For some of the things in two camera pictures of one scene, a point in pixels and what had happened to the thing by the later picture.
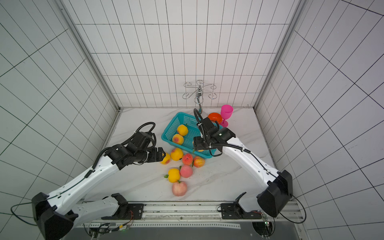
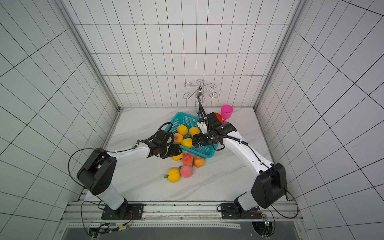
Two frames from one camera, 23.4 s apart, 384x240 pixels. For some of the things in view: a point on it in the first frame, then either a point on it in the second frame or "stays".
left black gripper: [154, 153] → [174, 151]
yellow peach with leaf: [182, 130] stays
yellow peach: [166, 159] → [187, 143]
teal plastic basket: [190, 121] stays
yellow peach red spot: [178, 139] stays
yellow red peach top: [176, 154] stays
